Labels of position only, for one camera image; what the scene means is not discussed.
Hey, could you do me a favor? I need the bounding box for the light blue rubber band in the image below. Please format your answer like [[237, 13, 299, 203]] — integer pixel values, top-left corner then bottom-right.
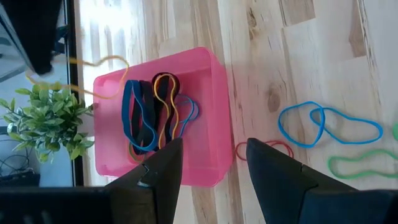
[[277, 101, 326, 149], [309, 106, 384, 146]]

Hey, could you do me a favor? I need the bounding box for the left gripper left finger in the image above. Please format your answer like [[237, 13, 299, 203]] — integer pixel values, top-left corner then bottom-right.
[[104, 138, 184, 224]]

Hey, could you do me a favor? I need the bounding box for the small green potted plant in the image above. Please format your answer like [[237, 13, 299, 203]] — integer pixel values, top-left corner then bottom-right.
[[0, 81, 96, 165]]

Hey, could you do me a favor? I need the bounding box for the wide blue rubber band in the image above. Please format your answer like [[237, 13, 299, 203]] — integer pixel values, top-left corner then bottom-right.
[[121, 80, 159, 152]]

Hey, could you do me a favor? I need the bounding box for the pink translucent plastic bin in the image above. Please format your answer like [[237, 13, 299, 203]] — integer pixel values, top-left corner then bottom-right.
[[92, 46, 234, 188]]

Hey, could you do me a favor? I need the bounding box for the red rubber band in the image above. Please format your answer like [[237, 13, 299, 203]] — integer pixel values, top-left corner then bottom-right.
[[234, 139, 295, 162]]

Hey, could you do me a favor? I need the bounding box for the yellow rubber band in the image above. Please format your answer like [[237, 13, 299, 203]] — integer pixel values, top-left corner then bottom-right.
[[154, 73, 180, 149], [24, 55, 130, 100]]

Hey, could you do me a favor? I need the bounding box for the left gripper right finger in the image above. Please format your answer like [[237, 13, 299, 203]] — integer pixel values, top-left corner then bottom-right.
[[245, 138, 357, 224]]

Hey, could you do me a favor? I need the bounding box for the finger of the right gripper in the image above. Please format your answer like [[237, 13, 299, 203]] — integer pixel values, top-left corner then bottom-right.
[[2, 0, 63, 75]]

